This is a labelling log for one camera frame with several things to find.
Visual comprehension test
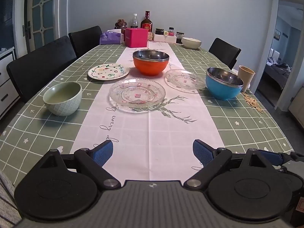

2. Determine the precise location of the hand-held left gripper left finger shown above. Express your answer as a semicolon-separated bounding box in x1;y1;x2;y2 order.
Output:
39;140;122;191

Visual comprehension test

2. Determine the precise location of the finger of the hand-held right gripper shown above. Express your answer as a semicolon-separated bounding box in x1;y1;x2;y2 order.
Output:
290;151;304;163
258;149;289;166

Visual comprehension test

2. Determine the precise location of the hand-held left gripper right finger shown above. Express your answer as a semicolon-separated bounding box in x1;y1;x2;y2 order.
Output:
183;139;265;192

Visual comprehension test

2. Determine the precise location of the blue steel-lined bowl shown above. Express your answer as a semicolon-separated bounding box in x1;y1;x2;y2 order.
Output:
205;67;244;101

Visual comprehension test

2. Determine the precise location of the pale green ceramic bowl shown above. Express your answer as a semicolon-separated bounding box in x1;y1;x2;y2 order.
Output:
43;81;82;116

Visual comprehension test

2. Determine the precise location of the large clear glass plate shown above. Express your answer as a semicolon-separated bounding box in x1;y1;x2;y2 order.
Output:
109;78;166;107

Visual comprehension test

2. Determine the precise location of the small clear glass plate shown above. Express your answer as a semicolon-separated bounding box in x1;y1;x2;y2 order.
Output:
165;69;207;91

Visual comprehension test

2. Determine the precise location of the white painted plate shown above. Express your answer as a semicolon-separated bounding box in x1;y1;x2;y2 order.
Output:
88;63;130;80

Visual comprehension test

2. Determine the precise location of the orange steel-lined bowl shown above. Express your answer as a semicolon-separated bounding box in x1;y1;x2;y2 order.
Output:
132;50;170;76

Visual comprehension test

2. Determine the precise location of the beige furniture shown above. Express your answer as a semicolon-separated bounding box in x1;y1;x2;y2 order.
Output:
288;93;304;124

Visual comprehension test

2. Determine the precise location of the green checked tablecloth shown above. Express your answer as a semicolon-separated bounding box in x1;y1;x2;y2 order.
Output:
0;40;297;188

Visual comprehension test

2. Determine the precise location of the beige paper cup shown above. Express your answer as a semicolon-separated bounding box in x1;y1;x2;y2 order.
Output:
238;65;256;92

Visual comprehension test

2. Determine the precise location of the bed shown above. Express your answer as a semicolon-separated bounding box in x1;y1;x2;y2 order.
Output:
265;57;291;91

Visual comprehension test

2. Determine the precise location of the black chair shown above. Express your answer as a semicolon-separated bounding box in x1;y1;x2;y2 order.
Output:
68;26;103;57
6;36;78;104
208;37;242;70

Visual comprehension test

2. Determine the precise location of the striped cloth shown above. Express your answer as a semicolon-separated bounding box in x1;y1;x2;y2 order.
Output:
0;171;22;228

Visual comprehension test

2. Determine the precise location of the cream ceramic bowl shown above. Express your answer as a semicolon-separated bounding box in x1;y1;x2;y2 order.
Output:
181;37;202;50

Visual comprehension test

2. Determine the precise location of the purple tissue pack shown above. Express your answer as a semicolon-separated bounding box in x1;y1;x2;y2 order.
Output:
100;30;124;44

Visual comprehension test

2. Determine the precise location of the white drawer cabinet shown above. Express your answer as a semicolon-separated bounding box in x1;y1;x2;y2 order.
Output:
0;46;21;119

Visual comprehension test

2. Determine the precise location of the pink box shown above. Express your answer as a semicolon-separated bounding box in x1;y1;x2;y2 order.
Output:
125;28;148;48

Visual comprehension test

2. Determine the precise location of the white box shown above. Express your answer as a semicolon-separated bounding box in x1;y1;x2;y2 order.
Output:
153;34;177;44

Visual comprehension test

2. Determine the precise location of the brown wooden ornament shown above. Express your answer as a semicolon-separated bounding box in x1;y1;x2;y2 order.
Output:
115;18;128;30

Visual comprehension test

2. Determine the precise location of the clear plastic drink bottle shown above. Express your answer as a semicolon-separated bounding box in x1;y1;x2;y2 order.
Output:
130;13;139;29

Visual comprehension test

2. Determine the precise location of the amber liquor bottle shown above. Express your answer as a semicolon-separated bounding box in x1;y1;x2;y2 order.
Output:
141;11;153;32

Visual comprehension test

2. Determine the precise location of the white glazed door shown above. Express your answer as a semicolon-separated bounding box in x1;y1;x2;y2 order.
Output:
24;0;60;53

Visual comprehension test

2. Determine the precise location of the metal door handle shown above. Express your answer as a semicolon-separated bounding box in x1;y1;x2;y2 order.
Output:
22;21;32;38

